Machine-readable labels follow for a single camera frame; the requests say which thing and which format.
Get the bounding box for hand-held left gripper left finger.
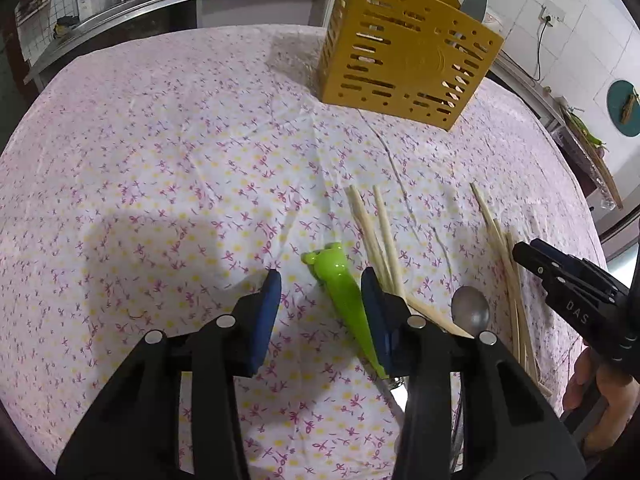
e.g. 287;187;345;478
56;269;282;480

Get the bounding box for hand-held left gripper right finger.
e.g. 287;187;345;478
360;266;586;480

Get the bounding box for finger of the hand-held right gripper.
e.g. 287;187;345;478
530;238;632;296
512;241;613;306

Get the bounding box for wooden chopstick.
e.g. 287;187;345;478
506;231;553;397
353;186;395;292
405;296;475;339
347;186;387;291
470;183;523;361
493;218;528;368
373;186;407;302

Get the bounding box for green-handled knife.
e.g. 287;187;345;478
301;242;408;426

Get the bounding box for metal spoon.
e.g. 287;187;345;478
450;286;491;473

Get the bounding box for yellow slotted utensil holder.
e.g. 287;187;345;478
317;0;505;132

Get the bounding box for person's right hand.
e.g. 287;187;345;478
562;347;640;456

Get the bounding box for woven tray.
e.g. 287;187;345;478
552;110;624;211

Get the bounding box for green vegetables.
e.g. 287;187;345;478
565;105;609;150

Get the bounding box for teal round board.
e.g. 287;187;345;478
607;79;640;137

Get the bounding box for pink floral tablecloth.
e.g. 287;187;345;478
0;25;608;480

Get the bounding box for stainless steel counter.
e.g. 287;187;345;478
22;0;341;88

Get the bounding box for black power cable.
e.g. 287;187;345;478
535;19;552;82

